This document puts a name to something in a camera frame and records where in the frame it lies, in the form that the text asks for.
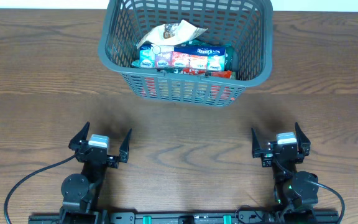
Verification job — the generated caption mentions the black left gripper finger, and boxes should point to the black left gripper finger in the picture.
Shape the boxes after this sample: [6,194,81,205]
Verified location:
[119,129,132,163]
[68,121,90,151]

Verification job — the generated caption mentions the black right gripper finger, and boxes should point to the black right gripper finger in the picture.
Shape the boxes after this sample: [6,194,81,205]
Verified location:
[295,122,311,156]
[251,128,263,158]

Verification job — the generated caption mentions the orange pasta packet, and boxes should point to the orange pasta packet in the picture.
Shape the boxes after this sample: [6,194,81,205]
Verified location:
[138,70,234,102]

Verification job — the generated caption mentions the Kleenex tissue multipack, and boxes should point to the Kleenex tissue multipack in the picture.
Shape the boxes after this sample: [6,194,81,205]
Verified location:
[139,44,226,71]

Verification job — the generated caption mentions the green coffee mix bag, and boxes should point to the green coffee mix bag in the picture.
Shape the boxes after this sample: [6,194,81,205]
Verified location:
[171,38,234,72]

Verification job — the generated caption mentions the beige brown snack bag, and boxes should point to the beige brown snack bag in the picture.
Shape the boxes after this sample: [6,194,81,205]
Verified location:
[137,20,207,49]

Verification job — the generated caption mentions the mint green wipes packet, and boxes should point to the mint green wipes packet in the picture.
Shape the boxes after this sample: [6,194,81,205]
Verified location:
[132,59,142,68]

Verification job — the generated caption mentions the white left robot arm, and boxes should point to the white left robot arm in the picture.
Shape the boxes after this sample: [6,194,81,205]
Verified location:
[58,122,120,224]

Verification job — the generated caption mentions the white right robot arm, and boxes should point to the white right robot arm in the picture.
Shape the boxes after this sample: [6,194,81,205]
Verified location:
[112,123,319,224]

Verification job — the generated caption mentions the grey plastic basket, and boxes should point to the grey plastic basket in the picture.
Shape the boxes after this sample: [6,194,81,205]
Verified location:
[98,0,273,107]

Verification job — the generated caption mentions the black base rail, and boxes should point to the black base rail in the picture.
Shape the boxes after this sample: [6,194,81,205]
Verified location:
[28,208,341,224]

